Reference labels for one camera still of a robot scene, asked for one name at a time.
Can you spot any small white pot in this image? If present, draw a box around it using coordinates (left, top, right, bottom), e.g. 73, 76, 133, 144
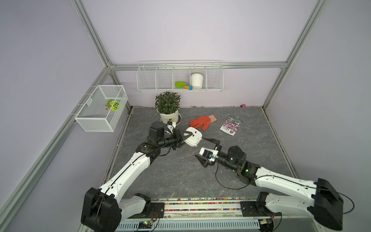
190, 73, 204, 90

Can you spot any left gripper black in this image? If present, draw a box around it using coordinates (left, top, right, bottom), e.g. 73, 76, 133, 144
158, 129, 192, 150

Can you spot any green circuit board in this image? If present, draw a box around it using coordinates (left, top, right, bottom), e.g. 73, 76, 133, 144
137, 221, 153, 231

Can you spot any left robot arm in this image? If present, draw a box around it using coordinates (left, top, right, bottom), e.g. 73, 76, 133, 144
81, 122, 195, 232

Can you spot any aluminium mounting rail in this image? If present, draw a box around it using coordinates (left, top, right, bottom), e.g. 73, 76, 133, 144
81, 198, 319, 223

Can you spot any white alarm device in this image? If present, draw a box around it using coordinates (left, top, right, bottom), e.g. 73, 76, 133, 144
185, 127, 203, 147

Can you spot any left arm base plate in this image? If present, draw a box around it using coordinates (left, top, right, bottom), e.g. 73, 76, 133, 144
130, 203, 165, 219

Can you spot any white wire basket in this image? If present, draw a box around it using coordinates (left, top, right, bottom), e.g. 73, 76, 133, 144
74, 85, 128, 132

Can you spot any green toy shovel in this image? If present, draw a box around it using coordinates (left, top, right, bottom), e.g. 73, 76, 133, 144
175, 81, 193, 90

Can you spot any green leaf toy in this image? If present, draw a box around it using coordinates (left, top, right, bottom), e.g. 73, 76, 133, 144
106, 99, 120, 112

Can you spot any red orange work glove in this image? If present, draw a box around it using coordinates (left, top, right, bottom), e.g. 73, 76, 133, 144
189, 115, 217, 131

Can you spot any potted green plant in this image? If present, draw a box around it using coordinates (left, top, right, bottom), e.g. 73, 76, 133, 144
155, 91, 181, 123

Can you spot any white wire wall shelf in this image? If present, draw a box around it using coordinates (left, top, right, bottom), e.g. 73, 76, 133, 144
137, 61, 224, 92

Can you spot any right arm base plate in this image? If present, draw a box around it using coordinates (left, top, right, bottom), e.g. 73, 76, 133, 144
240, 201, 282, 218

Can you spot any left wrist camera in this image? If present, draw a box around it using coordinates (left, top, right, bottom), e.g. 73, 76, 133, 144
166, 121, 176, 134

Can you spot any flower seed packet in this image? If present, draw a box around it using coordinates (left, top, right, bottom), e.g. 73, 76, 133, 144
220, 116, 243, 136

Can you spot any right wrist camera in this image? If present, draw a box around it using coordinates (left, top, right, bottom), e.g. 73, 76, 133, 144
199, 148, 219, 162

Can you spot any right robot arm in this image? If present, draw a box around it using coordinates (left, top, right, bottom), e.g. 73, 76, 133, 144
195, 144, 344, 231

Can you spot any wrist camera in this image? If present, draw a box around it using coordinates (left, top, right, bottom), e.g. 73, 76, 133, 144
166, 121, 176, 134
199, 148, 219, 162

